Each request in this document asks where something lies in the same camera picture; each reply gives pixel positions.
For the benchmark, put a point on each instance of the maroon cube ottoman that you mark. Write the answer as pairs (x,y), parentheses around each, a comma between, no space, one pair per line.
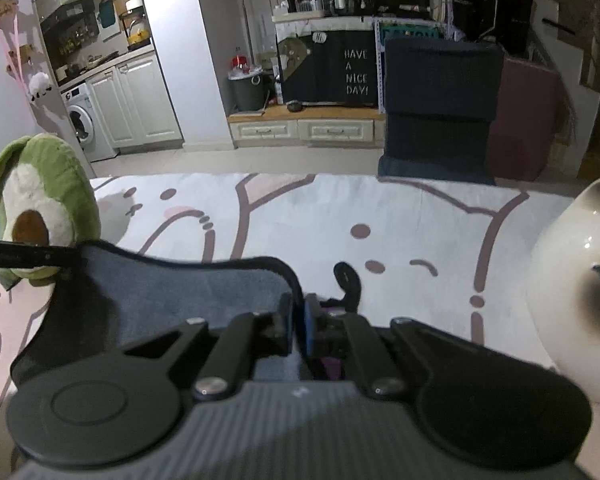
(522,110)

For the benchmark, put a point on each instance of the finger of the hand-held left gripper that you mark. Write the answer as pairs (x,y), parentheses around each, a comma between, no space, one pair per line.
(25,256)

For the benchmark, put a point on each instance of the white kitchen cabinet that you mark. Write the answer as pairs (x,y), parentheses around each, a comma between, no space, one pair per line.
(140,100)

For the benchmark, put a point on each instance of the dark blue folding sofa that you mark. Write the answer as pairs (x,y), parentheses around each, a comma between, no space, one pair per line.
(440,90)

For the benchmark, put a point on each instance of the white cartoon printed bed sheet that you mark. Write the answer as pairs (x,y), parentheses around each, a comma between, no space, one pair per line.
(405,220)

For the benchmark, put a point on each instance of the white sheep wall decoration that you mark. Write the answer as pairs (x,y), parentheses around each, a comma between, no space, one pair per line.
(40,85)

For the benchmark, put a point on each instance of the white shelf rack with bottles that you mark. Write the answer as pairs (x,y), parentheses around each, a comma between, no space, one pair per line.
(300,2)

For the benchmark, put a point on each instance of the white cardboard panel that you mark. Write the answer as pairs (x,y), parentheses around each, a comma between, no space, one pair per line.
(575,60)

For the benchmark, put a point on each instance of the black range hood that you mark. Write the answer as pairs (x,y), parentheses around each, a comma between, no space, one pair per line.
(70,25)

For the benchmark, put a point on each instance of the dark printed cabinet cover cloth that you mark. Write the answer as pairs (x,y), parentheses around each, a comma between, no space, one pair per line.
(325,75)

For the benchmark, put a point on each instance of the dark grey trash bin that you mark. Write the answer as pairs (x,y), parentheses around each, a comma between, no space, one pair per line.
(247,95)

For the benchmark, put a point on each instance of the red small appliance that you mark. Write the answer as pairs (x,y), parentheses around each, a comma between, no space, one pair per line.
(239,63)

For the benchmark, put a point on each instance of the white drawer platform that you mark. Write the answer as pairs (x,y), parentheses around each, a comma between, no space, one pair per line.
(305,130)

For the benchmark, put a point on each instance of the green avocado plush toy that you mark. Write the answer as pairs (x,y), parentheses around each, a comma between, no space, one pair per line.
(45,195)

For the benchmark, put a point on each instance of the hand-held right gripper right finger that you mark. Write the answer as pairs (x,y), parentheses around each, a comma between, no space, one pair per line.
(310,327)

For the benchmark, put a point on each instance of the grey towel with dark edge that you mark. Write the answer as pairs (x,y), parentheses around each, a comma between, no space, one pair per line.
(180,295)

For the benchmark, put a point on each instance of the teal water bottle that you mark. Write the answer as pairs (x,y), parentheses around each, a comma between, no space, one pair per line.
(107,12)

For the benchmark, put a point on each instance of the white washing machine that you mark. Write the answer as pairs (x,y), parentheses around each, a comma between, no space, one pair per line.
(87,120)

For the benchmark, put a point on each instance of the white cat plush toy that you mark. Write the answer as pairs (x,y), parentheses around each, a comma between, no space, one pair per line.
(565,285)

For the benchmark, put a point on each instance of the yellow pot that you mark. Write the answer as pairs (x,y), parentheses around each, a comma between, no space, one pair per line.
(140,34)

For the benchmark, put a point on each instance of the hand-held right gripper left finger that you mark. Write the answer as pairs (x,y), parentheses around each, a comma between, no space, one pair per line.
(277,327)

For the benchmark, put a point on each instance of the black hanging clothes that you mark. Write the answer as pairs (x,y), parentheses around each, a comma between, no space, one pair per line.
(490,5)

